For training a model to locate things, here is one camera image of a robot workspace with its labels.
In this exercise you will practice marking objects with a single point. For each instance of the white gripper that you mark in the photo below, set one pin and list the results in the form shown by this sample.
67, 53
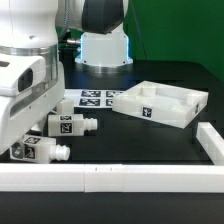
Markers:
20, 113

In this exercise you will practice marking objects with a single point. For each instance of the white square tabletop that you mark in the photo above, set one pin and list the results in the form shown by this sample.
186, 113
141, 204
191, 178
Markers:
166, 104

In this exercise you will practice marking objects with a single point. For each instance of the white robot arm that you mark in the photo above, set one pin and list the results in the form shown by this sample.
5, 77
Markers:
35, 27

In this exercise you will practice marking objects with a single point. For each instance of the white tag sheet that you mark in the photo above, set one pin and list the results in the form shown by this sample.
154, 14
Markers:
86, 98

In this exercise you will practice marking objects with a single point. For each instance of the white front fence bar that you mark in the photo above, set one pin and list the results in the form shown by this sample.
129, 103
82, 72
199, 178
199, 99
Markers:
111, 178

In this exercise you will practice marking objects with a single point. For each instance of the white fence bar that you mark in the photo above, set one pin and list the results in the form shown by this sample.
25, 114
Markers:
212, 142
111, 178

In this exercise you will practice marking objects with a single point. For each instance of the white right fence bar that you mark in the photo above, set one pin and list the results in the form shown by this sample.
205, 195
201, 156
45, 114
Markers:
212, 142

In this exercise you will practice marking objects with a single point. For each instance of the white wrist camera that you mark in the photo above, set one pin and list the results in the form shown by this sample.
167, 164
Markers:
20, 73

